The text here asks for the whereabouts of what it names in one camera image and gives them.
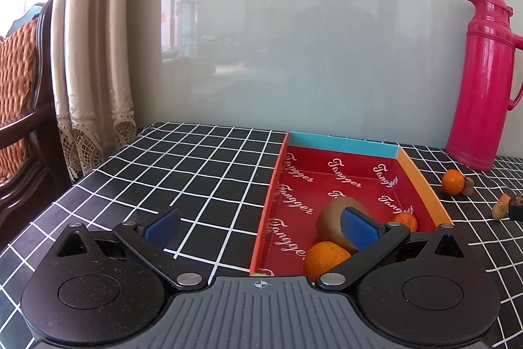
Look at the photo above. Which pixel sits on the black white checked tablecloth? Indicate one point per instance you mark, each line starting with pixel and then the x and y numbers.
pixel 184 169

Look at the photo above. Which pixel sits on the brown kiwi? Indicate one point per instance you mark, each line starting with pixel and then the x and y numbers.
pixel 331 220

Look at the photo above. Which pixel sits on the small dark wrinkled fruit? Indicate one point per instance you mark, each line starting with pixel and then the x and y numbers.
pixel 468 186

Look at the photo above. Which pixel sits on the colourful cardboard box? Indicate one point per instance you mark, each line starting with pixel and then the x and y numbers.
pixel 302 185

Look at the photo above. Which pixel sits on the beige lace curtain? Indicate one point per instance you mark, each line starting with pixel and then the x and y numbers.
pixel 94 67

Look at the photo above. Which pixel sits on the wooden chair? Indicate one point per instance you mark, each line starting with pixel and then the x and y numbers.
pixel 45 30

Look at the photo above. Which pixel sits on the orange patterned cushion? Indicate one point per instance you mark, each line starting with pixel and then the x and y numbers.
pixel 16 87

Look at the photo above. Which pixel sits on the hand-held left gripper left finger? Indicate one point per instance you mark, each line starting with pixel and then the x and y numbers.
pixel 163 226

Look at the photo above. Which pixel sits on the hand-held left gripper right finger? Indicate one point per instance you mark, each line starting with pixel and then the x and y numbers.
pixel 359 228

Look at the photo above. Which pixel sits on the small yellow-brown fruit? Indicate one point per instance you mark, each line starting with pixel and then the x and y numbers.
pixel 499 211

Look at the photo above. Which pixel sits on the small orange mandarin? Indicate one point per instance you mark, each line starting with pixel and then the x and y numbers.
pixel 405 220

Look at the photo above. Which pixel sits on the pink thermos jug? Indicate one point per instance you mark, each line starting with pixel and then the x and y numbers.
pixel 482 95

